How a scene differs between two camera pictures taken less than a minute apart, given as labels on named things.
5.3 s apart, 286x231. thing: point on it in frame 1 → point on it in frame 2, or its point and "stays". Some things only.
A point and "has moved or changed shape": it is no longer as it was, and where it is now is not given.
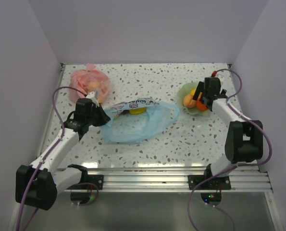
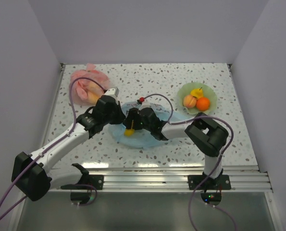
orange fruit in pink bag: (96, 85) stays
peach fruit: (189, 102) stays
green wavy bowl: (185, 89) stays
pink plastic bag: (88, 80) stays
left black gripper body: (93, 118) → (115, 117)
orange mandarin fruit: (201, 106) stays
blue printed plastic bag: (134, 121) has moved or changed shape
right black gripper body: (223, 92) → (138, 123)
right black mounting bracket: (222, 183) stays
